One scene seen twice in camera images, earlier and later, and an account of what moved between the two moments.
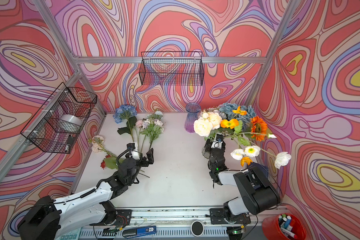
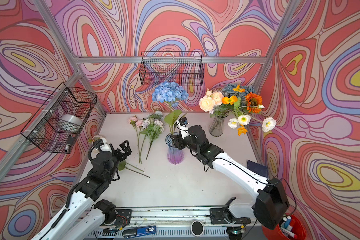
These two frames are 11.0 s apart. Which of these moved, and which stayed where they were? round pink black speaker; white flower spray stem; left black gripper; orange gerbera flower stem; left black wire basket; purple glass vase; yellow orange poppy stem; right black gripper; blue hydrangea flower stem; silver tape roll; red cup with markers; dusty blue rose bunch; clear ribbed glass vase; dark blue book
Moved: clear ribbed glass vase; yellow orange poppy stem; right black gripper; blue hydrangea flower stem; purple glass vase; left black gripper; dusty blue rose bunch; orange gerbera flower stem; white flower spray stem
Stayed: left black wire basket; silver tape roll; dark blue book; round pink black speaker; red cup with markers
